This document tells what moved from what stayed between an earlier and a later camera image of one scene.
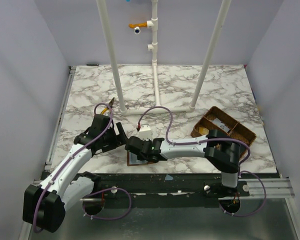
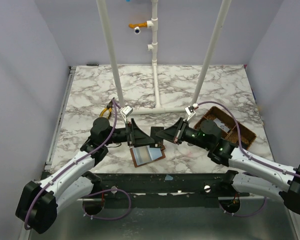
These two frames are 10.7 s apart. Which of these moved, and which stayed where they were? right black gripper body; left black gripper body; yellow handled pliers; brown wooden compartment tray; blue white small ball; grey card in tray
Moved: right black gripper body; left black gripper body
Stayed: yellow handled pliers; brown wooden compartment tray; blue white small ball; grey card in tray
